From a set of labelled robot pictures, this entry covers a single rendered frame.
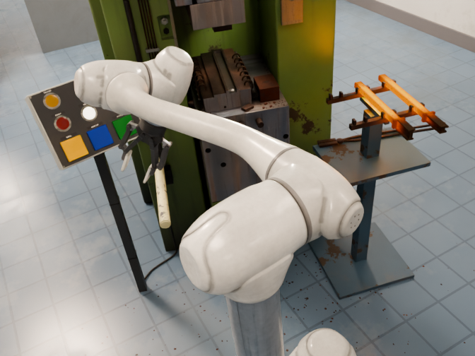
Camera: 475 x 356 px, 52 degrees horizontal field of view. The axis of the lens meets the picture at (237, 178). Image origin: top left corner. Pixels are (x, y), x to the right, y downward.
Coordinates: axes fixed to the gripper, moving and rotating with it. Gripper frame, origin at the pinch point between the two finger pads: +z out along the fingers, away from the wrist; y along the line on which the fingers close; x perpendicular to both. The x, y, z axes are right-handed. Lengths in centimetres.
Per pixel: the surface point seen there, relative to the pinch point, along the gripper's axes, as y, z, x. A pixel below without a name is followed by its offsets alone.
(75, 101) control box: 35.1, 12.1, -27.5
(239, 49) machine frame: -1, 8, -116
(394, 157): -84, -2, -78
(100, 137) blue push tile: 22.3, 19.7, -25.1
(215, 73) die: 0, 7, -82
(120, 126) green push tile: 18.5, 16.4, -32.1
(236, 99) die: -13, 5, -69
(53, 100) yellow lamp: 40.9, 12.3, -22.4
